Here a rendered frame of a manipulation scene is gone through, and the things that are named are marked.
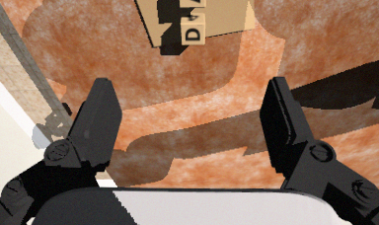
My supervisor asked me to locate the tan square mat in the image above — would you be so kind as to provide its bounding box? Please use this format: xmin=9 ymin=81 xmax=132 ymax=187
xmin=137 ymin=0 xmax=255 ymax=47

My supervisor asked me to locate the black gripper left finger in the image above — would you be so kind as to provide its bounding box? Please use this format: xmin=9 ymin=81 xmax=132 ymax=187
xmin=0 ymin=78 xmax=122 ymax=225

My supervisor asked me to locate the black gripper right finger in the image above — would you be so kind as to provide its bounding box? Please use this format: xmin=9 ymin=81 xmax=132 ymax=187
xmin=260 ymin=77 xmax=379 ymax=225

